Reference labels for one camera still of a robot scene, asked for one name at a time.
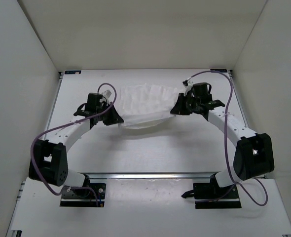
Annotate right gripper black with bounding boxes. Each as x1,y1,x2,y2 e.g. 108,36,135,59
172,93,200,116

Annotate white pleated skirt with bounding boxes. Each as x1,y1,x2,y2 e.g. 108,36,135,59
115,84,181,129

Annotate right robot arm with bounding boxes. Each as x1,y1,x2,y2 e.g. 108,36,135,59
170,82,275,198

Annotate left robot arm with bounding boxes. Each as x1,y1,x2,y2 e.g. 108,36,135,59
29,90,124,197

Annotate right blue corner label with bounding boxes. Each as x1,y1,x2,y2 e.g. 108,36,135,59
210,69,227,73

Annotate blue corner label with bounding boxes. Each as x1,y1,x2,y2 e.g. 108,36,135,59
210,69,227,73
64,70,81,75

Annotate left blue corner label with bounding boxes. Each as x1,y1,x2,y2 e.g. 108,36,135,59
64,70,81,75

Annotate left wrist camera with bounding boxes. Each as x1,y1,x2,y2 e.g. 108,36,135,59
102,89,112,104

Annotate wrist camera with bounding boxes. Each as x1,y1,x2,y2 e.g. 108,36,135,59
182,78,193,96
102,89,112,104

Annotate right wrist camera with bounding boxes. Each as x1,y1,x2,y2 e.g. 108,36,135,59
182,78,193,96

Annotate aluminium front rail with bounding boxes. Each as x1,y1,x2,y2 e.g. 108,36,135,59
87,172,213,179

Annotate aluminium left side rail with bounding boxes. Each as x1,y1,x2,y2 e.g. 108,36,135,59
32,71,64,173

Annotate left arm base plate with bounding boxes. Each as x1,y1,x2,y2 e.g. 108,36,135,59
60,183,107,208

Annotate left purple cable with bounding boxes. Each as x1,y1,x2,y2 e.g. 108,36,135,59
31,83,119,207

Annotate purple cable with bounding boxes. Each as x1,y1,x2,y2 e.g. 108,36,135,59
183,70,268,206
31,83,119,207

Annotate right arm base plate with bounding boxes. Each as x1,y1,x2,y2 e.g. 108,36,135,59
181,183,242,209

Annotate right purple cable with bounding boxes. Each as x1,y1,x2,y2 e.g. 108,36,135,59
183,70,268,206

